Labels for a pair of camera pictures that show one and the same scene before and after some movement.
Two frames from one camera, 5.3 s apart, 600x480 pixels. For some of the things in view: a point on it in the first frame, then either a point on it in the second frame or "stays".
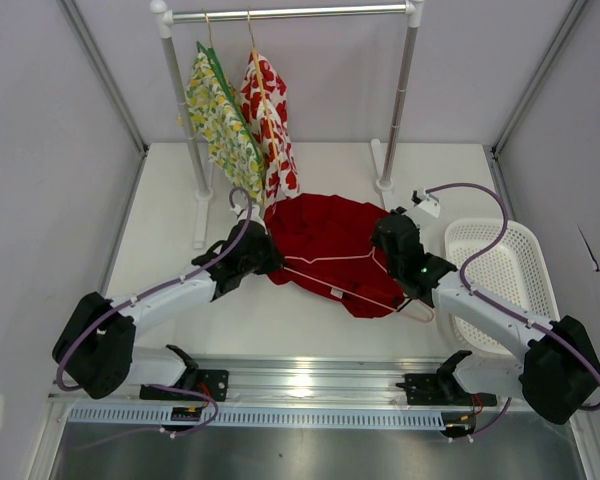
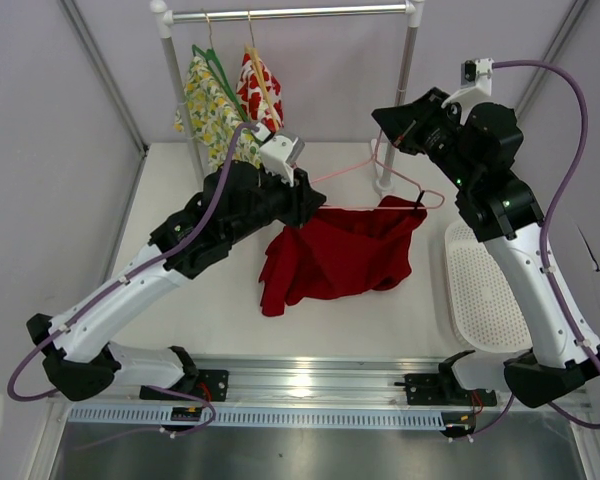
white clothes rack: [412, 12] stays
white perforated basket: [517, 275] stays
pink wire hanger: [362, 297] to [401, 177]
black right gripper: [399, 210] to [401, 123]
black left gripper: [275, 258] to [303, 200]
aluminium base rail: [290, 384] stays
